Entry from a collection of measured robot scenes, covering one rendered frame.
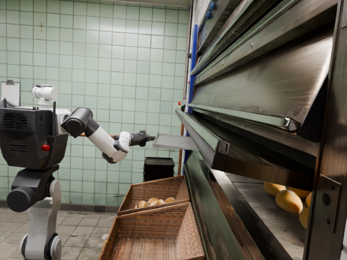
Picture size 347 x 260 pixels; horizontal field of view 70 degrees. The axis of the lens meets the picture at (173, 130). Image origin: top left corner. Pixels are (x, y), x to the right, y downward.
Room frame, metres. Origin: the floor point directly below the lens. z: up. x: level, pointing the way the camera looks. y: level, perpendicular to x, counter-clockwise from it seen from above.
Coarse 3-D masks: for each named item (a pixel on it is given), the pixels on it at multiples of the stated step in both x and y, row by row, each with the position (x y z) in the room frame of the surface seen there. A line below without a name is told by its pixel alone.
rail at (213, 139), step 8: (184, 112) 1.17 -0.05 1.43; (192, 120) 0.72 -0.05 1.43; (200, 128) 0.53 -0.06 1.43; (208, 128) 0.51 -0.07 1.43; (208, 136) 0.42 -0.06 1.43; (216, 136) 0.39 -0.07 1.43; (216, 144) 0.35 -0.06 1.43; (224, 144) 0.35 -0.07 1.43; (216, 152) 0.35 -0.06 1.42; (224, 152) 0.35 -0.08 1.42
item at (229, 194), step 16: (224, 176) 1.03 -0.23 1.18; (224, 192) 0.83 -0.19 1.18; (240, 208) 0.71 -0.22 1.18; (240, 224) 0.63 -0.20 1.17; (256, 224) 0.61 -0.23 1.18; (256, 240) 0.54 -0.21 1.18; (272, 240) 0.54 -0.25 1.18; (256, 256) 0.51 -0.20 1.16; (272, 256) 0.48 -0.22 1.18; (288, 256) 0.48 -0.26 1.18
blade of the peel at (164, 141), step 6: (156, 138) 1.92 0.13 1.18; (162, 138) 1.96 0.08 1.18; (168, 138) 1.98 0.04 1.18; (174, 138) 2.00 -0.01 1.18; (180, 138) 2.02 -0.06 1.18; (186, 138) 2.04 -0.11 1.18; (156, 144) 1.57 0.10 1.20; (162, 144) 1.57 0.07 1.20; (168, 144) 1.70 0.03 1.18; (174, 144) 1.71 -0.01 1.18; (180, 144) 1.73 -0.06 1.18; (186, 144) 1.74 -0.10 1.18; (192, 144) 1.75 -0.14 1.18
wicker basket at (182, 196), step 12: (156, 180) 2.09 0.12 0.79; (168, 180) 2.09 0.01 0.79; (180, 180) 2.10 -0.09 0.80; (132, 192) 2.09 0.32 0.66; (144, 192) 2.09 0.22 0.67; (156, 192) 2.09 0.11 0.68; (168, 192) 2.10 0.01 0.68; (180, 192) 1.98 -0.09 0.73; (132, 204) 2.01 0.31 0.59; (168, 204) 1.56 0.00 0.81; (180, 216) 1.56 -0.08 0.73
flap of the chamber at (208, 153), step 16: (176, 112) 1.83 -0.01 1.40; (192, 128) 0.67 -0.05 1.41; (224, 128) 1.00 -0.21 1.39; (208, 144) 0.42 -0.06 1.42; (240, 144) 0.54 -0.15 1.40; (256, 144) 0.63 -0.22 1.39; (208, 160) 0.38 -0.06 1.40; (224, 160) 0.35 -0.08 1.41; (240, 160) 0.35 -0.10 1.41; (256, 160) 0.37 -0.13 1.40; (272, 160) 0.41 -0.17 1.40; (288, 160) 0.46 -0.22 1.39; (256, 176) 0.35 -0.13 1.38; (272, 176) 0.35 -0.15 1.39; (288, 176) 0.35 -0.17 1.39; (304, 176) 0.35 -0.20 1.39
